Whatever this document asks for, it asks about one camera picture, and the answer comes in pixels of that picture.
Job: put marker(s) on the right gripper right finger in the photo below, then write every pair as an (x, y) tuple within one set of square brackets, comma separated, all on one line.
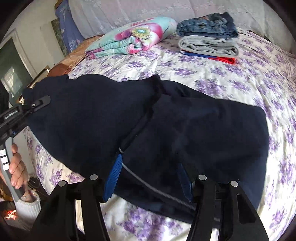
[(222, 206)]

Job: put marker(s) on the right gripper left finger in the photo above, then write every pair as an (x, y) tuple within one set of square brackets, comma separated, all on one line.
[(73, 212)]

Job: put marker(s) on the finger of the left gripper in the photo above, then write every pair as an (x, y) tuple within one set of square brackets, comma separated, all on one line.
[(40, 103)]

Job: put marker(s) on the dark navy pants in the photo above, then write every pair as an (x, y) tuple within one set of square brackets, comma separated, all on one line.
[(155, 137)]

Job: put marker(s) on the left hand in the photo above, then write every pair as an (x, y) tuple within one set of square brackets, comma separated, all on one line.
[(18, 171)]

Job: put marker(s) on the white ribbed pot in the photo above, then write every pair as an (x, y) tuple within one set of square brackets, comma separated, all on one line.
[(28, 211)]

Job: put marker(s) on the brown wooden bedside furniture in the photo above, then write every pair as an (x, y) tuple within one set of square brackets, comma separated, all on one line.
[(66, 65)]

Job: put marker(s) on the blue floral pillow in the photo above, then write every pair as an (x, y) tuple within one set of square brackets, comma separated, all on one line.
[(70, 33)]

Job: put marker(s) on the white lace headboard cover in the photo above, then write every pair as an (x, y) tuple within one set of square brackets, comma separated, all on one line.
[(100, 17)]

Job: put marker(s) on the colourful floral folded quilt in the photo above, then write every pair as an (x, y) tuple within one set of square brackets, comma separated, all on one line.
[(133, 37)]

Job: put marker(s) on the purple floral bed sheet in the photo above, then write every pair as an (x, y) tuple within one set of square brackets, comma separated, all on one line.
[(263, 75)]

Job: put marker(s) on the folded red blue garment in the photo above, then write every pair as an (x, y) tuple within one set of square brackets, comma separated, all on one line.
[(221, 59)]

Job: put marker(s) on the folded grey garment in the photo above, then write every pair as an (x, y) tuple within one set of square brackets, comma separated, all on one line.
[(218, 47)]

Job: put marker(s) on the folded blue jeans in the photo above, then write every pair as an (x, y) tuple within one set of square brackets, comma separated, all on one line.
[(213, 25)]

